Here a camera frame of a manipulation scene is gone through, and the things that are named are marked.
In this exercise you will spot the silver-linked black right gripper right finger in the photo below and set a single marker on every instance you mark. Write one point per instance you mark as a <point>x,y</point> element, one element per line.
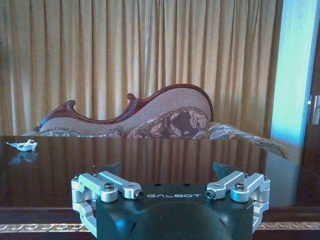
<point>252,183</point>

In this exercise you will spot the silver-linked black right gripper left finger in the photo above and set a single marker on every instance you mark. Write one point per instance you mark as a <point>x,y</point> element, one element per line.
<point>90,183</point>

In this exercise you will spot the crumpled white paper trash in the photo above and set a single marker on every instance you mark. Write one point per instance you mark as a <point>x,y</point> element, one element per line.
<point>23,145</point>

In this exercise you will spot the grey floral cushion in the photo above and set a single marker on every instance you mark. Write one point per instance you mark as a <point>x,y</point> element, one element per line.
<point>100,133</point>

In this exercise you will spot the dark wooden door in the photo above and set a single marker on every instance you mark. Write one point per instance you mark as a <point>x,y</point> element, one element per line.
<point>312,140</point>

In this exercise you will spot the brown floral fringed cushion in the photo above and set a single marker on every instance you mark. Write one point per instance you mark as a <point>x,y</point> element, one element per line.
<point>172,123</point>

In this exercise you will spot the carved wooden chaise sofa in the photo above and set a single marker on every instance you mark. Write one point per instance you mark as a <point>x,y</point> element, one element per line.
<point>160,105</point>

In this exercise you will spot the beige pleated curtain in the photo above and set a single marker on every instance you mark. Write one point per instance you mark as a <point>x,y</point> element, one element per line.
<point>140,50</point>

